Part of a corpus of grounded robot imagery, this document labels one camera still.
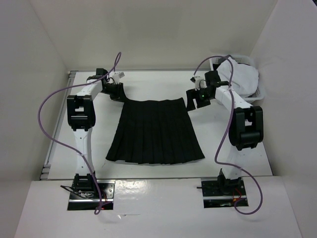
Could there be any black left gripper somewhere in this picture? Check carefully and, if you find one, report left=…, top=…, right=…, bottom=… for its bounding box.
left=101, top=82, right=129, bottom=103

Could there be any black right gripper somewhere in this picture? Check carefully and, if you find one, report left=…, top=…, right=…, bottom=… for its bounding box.
left=186, top=87, right=214, bottom=112

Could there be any black skirt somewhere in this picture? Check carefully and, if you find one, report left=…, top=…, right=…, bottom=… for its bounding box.
left=106, top=92, right=205, bottom=165

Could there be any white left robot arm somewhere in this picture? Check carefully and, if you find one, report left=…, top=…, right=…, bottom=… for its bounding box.
left=66, top=68, right=125, bottom=198

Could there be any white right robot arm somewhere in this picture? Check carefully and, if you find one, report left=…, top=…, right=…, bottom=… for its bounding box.
left=186, top=71, right=264, bottom=195

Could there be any white skirt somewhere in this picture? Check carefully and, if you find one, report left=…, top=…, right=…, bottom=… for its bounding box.
left=216, top=56, right=259, bottom=97

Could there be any white plastic basket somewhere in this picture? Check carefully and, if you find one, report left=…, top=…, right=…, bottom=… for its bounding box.
left=210, top=55, right=265, bottom=103

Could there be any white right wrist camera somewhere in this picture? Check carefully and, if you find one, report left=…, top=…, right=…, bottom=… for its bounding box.
left=190, top=76, right=207, bottom=91

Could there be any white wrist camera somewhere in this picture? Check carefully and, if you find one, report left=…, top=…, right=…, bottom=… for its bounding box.
left=190, top=76, right=207, bottom=91
left=112, top=72, right=125, bottom=84

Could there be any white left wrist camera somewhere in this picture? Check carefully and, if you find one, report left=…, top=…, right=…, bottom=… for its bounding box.
left=112, top=72, right=125, bottom=84

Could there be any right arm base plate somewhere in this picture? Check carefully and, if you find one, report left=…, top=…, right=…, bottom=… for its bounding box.
left=197, top=178, right=249, bottom=208

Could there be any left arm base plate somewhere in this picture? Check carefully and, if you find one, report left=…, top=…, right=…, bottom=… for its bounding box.
left=67, top=180, right=115, bottom=211

